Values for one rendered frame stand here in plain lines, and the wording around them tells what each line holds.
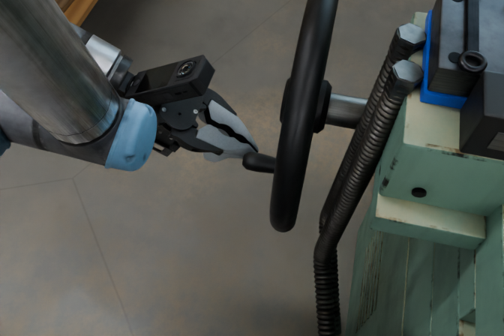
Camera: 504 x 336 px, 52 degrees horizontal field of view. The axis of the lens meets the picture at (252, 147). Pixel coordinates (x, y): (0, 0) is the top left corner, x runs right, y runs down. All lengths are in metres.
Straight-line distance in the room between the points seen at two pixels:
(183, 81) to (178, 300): 0.83
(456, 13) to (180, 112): 0.36
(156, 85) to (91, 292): 0.85
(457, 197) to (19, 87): 0.36
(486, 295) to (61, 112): 0.38
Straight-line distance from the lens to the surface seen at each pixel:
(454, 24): 0.43
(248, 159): 0.66
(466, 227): 0.49
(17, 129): 0.59
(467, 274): 0.52
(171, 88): 0.60
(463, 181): 0.44
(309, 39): 0.46
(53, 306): 1.41
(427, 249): 0.67
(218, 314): 1.32
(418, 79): 0.42
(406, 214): 0.47
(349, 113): 0.57
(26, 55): 0.39
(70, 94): 0.44
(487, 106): 0.37
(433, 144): 0.40
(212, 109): 0.68
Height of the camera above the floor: 1.29
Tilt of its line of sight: 59 degrees down
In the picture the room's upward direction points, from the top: straight up
